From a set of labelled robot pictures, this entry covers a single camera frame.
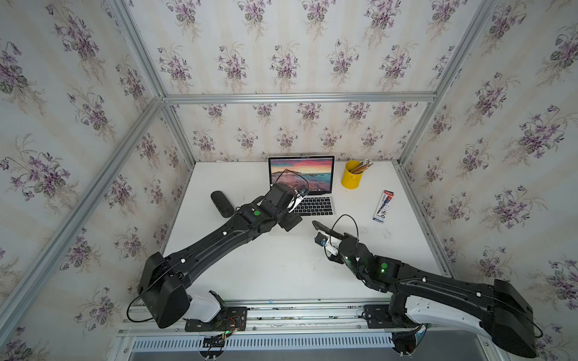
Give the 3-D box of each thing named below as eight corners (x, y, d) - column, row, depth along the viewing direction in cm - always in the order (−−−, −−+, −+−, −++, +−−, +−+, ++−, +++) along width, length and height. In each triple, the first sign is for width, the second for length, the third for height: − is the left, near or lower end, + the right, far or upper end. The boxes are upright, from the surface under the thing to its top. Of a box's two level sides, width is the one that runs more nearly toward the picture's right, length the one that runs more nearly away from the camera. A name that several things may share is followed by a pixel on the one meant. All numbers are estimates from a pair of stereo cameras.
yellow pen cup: (342, 189, 110) (347, 174, 102) (340, 175, 116) (344, 160, 107) (357, 189, 110) (362, 174, 102) (353, 175, 116) (358, 160, 107)
